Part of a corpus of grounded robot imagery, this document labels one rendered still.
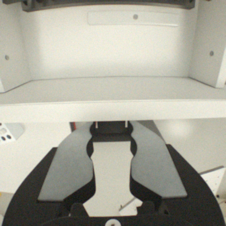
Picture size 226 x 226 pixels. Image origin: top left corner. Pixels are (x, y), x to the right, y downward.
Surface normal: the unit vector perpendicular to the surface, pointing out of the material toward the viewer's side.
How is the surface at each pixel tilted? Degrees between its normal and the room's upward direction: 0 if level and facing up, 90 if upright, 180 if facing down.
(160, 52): 0
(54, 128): 0
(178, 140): 0
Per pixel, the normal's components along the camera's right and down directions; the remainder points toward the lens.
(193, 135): 0.03, 0.46
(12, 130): 0.96, -0.25
